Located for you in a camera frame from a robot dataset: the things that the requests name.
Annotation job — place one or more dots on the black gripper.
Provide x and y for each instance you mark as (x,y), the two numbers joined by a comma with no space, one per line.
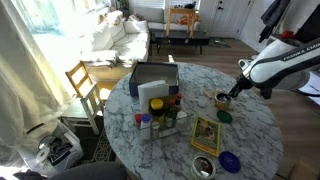
(242,85)

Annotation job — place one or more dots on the round green plastic lid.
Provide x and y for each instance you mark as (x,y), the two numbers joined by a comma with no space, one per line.
(224,117)

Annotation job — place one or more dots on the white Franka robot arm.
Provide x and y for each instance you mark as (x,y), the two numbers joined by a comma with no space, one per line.
(276,66)

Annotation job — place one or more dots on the jar with white lid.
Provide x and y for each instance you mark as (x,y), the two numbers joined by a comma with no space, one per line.
(181,116)

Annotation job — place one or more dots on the round blue plastic lid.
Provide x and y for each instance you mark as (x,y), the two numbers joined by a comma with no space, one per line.
(230,162)

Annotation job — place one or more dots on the jar with yellow lid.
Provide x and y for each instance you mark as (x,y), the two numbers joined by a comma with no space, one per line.
(156,104)

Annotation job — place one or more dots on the open tin can green label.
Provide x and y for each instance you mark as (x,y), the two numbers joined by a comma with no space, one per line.
(203,167)

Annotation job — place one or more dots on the white round coaster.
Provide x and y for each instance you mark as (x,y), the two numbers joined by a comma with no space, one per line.
(202,102)

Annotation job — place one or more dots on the yellow dog picture book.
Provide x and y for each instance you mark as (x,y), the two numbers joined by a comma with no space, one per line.
(205,136)

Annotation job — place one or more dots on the dark door mat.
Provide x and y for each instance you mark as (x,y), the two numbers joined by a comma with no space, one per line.
(218,43)

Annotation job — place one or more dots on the small sauce bottle red cap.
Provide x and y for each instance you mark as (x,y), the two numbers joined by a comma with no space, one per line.
(179,100)

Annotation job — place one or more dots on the tall sauce bottle red cap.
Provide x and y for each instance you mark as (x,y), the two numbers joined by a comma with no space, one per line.
(171,113)

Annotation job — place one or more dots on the white door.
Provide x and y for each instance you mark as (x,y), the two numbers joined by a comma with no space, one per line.
(226,20)

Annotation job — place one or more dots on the black coffee table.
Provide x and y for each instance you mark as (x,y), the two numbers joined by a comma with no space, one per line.
(181,36)

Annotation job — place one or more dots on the condiment bottle cluster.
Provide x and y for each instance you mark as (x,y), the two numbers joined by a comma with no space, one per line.
(166,134)

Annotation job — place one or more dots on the red object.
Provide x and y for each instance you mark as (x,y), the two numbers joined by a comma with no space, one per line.
(286,34)

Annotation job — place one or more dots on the white paper napkin stack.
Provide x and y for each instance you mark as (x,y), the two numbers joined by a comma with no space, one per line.
(151,95)

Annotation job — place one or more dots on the dark blue cardboard box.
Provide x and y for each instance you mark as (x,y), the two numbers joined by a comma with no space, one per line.
(153,71)

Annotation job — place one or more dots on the small glass shaker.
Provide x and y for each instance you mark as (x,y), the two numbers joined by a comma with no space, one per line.
(155,130)

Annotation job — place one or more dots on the orange toy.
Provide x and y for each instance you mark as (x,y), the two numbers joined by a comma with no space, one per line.
(186,20)

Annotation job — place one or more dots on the dark hanging coat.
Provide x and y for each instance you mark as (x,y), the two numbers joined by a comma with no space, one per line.
(273,16)

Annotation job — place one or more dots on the white bottle blue cap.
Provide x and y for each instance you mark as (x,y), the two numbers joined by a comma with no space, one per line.
(145,128)

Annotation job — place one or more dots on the small red capped container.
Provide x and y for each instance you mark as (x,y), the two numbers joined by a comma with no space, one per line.
(138,118)

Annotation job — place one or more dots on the yellow wooden side table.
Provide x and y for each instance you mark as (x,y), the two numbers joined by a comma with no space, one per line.
(180,11)

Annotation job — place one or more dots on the black television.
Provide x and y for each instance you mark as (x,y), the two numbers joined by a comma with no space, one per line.
(311,28)

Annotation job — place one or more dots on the brown cardboard box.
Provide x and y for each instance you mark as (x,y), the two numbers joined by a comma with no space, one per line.
(305,171)

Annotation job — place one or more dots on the white sofa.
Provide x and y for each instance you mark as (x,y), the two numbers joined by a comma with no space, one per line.
(130,46)

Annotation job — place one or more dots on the patterned throw pillow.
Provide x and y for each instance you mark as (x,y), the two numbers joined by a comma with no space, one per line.
(136,17)

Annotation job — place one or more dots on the green house plant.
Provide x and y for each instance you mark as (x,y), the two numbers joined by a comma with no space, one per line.
(124,4)

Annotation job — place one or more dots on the patterned floor rug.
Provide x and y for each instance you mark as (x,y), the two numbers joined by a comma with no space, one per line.
(103,150)

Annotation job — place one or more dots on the wooden dining chair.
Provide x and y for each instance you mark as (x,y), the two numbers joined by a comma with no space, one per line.
(80,111)

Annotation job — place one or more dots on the dark upholstered chair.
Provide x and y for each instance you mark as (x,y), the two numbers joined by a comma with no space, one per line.
(90,172)

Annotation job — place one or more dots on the clear plastic storage bin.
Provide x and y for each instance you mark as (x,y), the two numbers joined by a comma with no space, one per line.
(60,151)

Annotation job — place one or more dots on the sheer white curtain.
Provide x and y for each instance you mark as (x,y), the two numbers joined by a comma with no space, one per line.
(26,83)

